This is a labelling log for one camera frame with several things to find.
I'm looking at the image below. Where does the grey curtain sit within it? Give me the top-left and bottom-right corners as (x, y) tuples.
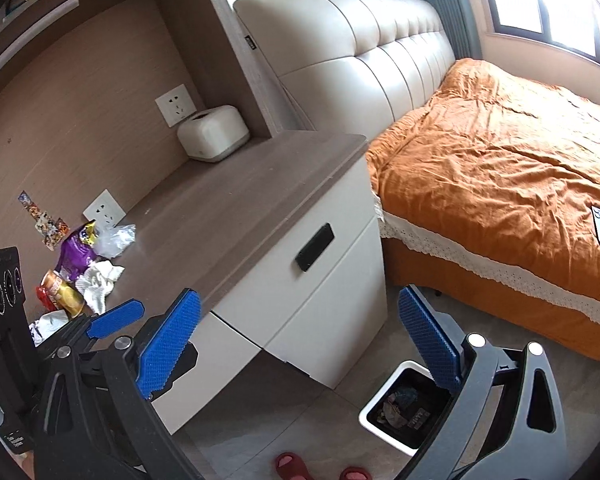
(405, 0), (484, 61)

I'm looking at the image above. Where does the strip of picture stickers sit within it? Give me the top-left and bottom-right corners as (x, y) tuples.
(18, 190), (71, 251)

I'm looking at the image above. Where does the orange red snack packet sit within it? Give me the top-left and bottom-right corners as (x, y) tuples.
(35, 269), (86, 319)

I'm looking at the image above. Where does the orange bedspread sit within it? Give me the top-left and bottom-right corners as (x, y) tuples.
(366, 58), (600, 361)

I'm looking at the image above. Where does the white lace bed trim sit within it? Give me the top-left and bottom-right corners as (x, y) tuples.
(375, 195), (600, 337)

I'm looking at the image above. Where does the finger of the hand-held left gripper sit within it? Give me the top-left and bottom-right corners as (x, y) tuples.
(34, 299), (145, 361)

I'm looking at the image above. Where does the black drawer handle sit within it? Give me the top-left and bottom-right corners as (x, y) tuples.
(295, 225), (336, 272)

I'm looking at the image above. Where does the white square trash bin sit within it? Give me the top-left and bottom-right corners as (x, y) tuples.
(359, 360), (457, 457)

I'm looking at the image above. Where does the clear plastic bag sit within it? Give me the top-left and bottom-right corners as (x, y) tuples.
(92, 224), (137, 260)

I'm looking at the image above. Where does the window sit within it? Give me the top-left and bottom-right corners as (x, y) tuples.
(480, 0), (600, 70)

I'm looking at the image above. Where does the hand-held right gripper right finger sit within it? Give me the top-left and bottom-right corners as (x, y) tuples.
(395, 285), (569, 480)

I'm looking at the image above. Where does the purple snack bag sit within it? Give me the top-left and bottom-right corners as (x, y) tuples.
(55, 220), (99, 281)

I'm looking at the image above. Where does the white tissue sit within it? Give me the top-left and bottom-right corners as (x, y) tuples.
(75, 260), (126, 314)

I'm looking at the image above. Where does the cream padded headboard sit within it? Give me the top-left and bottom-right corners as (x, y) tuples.
(233, 0), (456, 137)

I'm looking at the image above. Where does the white wall socket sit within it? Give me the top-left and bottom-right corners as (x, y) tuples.
(155, 84), (197, 128)
(82, 189), (127, 232)

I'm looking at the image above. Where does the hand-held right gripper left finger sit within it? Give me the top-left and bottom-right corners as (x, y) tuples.
(34, 287), (207, 480)

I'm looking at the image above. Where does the white tissue box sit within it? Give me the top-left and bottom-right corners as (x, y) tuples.
(176, 105), (251, 163)

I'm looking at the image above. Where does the white light bar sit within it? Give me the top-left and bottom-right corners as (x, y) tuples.
(0, 0), (80, 57)

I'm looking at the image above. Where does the white paper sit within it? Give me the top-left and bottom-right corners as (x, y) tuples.
(29, 310), (72, 346)

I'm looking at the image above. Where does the white drawer cabinet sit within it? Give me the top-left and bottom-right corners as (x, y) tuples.
(170, 157), (389, 436)

